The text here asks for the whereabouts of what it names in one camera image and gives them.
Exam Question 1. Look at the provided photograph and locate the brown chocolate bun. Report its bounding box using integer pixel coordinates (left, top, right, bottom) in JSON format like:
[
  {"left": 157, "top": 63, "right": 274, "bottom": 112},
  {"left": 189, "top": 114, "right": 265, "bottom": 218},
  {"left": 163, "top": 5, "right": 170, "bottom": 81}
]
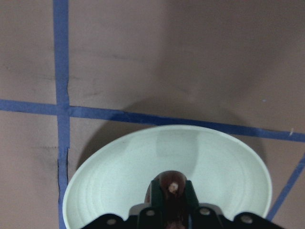
[{"left": 154, "top": 170, "right": 188, "bottom": 229}]

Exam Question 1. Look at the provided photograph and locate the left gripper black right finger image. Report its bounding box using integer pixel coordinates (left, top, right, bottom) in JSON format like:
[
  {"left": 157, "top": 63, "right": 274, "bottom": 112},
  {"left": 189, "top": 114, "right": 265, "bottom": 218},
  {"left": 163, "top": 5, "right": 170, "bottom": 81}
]
[{"left": 184, "top": 180, "right": 199, "bottom": 209}]

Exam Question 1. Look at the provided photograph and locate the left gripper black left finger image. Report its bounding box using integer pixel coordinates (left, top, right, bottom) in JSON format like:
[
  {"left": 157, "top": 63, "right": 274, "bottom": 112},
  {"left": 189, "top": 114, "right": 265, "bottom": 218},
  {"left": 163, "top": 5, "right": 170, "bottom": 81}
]
[{"left": 150, "top": 180, "right": 164, "bottom": 210}]

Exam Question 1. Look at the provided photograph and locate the light green plate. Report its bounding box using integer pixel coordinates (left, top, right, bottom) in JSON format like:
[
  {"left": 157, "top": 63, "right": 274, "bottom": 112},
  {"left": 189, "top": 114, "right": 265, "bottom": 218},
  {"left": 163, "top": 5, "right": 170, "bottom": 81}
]
[{"left": 62, "top": 125, "right": 272, "bottom": 229}]

